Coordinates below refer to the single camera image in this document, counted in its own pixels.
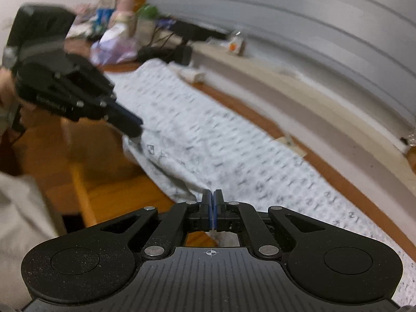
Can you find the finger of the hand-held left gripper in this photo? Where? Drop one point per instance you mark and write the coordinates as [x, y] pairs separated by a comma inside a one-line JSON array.
[[126, 122]]

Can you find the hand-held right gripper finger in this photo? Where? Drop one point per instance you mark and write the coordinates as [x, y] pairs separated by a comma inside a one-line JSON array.
[[210, 214], [215, 214]]

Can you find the white patterned garment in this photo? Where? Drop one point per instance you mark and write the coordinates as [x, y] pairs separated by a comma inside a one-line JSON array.
[[227, 149]]

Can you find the person's left hand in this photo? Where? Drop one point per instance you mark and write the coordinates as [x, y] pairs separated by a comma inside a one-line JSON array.
[[6, 87]]

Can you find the purple white plastic bag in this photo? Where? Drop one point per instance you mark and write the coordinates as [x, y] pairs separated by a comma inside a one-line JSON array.
[[112, 47]]

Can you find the black electronic device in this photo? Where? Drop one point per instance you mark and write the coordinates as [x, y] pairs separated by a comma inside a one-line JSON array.
[[154, 54]]

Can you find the black power adapter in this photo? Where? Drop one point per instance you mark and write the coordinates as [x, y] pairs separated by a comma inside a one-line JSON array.
[[184, 55]]

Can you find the beige floor plate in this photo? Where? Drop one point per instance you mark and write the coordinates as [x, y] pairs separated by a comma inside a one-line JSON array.
[[292, 146]]

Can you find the blue packet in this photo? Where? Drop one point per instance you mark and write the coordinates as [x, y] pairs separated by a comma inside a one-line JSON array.
[[165, 23]]

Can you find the black flat box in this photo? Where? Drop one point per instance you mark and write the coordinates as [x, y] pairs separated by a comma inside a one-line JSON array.
[[198, 31]]

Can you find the glass jar with orange label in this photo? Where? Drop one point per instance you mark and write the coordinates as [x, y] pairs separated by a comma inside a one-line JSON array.
[[236, 44]]

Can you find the beige window sill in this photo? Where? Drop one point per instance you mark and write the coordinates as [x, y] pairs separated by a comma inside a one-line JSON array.
[[308, 97]]

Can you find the person's beige clothing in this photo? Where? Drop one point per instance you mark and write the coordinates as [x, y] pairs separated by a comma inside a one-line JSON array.
[[22, 240]]

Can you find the grey window blind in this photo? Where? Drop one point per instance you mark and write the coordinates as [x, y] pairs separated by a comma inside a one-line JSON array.
[[308, 22]]

